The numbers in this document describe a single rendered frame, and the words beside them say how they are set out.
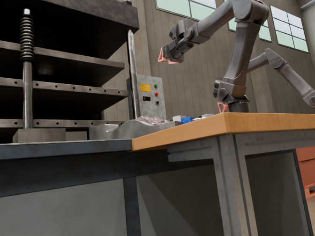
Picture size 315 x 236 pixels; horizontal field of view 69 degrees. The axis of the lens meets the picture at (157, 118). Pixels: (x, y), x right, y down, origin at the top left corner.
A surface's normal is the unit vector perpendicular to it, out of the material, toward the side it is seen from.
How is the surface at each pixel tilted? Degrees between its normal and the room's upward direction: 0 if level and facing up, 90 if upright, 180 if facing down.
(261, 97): 90
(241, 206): 90
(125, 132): 90
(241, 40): 94
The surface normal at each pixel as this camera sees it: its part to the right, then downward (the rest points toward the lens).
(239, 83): 0.50, 0.31
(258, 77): -0.85, 0.00
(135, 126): -0.59, -0.07
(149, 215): 0.59, -0.20
